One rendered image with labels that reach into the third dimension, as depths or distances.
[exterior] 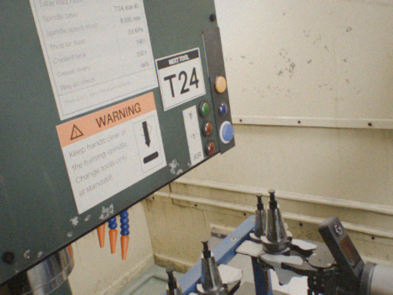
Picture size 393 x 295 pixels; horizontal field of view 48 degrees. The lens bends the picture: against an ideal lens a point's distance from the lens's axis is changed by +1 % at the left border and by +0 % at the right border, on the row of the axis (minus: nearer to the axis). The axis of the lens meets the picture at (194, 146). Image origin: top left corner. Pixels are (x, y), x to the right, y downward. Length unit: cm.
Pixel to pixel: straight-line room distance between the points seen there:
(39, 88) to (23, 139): 6
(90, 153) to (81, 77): 9
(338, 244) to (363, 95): 62
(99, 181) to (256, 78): 104
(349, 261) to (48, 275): 52
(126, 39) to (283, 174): 110
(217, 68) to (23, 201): 37
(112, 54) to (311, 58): 94
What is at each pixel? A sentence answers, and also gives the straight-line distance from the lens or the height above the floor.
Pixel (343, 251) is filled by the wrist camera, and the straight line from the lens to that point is 87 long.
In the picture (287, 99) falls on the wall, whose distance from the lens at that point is 147.
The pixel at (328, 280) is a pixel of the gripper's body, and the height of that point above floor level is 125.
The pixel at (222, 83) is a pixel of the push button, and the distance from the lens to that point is 71.
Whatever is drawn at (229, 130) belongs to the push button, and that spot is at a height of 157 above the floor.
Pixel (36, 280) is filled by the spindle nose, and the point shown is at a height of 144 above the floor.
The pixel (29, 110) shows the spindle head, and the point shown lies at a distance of 48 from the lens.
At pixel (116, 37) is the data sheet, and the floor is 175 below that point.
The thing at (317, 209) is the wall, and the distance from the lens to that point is 158.
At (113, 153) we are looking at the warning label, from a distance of 55.
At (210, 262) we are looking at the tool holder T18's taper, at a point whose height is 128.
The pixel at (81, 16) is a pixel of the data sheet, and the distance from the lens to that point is 53.
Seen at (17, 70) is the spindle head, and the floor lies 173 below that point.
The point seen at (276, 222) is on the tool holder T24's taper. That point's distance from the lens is 91.
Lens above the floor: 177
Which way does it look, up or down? 17 degrees down
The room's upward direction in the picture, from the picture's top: 9 degrees counter-clockwise
